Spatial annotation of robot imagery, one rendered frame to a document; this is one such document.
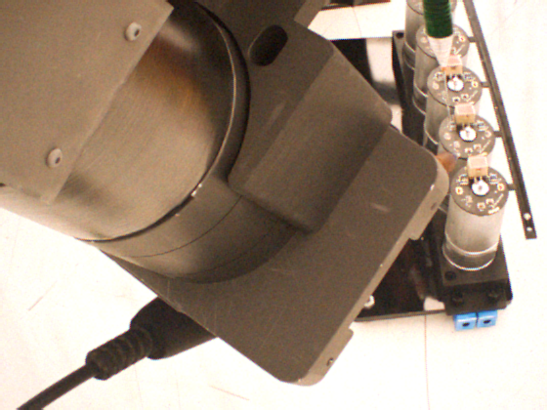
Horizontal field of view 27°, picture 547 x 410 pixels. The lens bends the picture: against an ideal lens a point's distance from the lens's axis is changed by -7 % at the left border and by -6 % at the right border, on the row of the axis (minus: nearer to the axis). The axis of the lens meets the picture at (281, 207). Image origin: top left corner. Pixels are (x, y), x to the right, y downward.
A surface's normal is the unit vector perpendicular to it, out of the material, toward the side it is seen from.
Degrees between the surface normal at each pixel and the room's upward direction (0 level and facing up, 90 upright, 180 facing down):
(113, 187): 102
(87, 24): 90
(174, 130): 87
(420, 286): 0
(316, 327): 29
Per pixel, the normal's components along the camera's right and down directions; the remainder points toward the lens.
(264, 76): -0.33, -0.20
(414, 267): -0.02, -0.58
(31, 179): 0.79, 0.49
